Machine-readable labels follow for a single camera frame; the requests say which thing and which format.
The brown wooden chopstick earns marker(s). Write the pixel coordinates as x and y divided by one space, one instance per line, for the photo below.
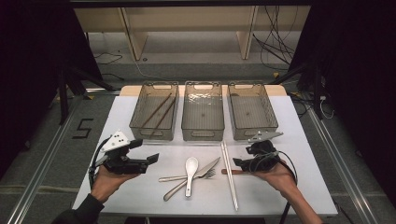
156 110
163 116

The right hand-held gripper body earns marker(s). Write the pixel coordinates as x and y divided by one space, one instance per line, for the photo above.
263 157

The black metal stand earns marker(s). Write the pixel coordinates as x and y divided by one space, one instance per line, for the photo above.
63 96
317 90

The white chopstick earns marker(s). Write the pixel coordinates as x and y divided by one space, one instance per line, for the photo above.
229 180
229 168

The beige wooden desk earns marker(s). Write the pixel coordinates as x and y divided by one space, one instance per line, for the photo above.
193 18

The metal floor rail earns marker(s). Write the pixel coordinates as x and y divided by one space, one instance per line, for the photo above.
342 174
40 175

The clear grey plastic bin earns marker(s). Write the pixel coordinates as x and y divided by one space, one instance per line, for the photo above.
203 113
251 112
154 112

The metal table knife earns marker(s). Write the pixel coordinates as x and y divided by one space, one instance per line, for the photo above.
209 166

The person's right hand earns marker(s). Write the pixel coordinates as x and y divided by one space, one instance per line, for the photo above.
280 180

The black frame beam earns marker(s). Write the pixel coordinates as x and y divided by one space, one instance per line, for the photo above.
186 3

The white table board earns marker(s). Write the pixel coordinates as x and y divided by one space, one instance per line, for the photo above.
199 202

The black curtain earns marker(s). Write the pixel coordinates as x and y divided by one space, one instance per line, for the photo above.
34 62
358 77

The metal fork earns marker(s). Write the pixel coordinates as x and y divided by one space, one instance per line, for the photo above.
211 173

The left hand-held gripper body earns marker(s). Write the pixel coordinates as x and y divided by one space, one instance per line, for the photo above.
124 163

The white ceramic spoon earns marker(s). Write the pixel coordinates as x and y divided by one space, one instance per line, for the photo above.
191 166

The brown wooden spoon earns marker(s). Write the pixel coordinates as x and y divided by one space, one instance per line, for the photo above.
235 171

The person's left hand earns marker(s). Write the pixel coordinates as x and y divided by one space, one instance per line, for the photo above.
106 185

